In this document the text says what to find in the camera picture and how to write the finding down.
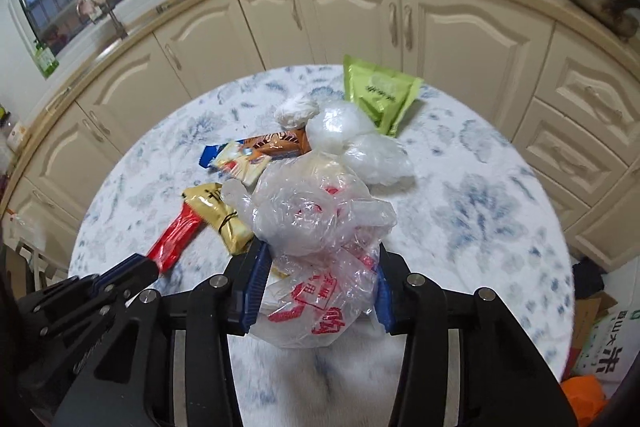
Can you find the green dish soap bottle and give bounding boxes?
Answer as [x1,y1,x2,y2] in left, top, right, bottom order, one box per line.
[32,39,61,80]

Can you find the dark cloth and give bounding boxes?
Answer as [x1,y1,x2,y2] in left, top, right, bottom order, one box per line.
[572,257,606,300]

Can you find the steel kitchen faucet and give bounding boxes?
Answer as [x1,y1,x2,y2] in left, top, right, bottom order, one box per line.
[77,0,128,40]

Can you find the brown blue snack wrapper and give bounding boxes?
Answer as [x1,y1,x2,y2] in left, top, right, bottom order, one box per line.
[200,130,312,168]

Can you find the steel frying pan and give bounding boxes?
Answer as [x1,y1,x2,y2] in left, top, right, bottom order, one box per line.
[560,0,640,40]

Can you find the white rice bag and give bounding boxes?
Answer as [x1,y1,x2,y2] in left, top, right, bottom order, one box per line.
[572,309,636,378]

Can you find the brown cardboard box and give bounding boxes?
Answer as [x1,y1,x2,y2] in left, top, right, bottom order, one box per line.
[570,292,618,353]

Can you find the red snack wrapper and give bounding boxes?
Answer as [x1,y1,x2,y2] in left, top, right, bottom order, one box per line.
[145,202,207,275]

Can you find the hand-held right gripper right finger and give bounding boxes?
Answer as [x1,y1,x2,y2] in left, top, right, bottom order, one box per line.
[372,244,581,427]

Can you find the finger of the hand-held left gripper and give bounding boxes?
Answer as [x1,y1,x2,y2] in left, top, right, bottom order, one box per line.
[25,292,143,358]
[15,255,160,323]

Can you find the cream cabinet drawer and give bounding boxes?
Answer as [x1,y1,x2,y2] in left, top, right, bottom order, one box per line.
[527,174,596,233]
[512,99,632,208]
[534,27,640,168]

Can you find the green snack packet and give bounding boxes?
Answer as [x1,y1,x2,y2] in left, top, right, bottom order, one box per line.
[343,54,425,138]

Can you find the gold snack wrapper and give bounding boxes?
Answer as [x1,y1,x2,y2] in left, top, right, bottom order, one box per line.
[181,183,256,255]

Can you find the clear red print plastic bag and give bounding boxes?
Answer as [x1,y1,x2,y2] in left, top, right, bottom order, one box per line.
[221,152,396,350]

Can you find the cream kitchen base cabinets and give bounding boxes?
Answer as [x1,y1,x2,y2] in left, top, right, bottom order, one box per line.
[0,0,640,273]

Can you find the round table, floral cloth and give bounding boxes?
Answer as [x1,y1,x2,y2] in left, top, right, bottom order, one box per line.
[67,64,573,427]

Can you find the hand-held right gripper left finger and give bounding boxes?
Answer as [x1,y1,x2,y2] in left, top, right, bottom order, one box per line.
[50,239,273,427]

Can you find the orange plastic bag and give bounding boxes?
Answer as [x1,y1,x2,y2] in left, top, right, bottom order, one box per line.
[560,374,611,427]

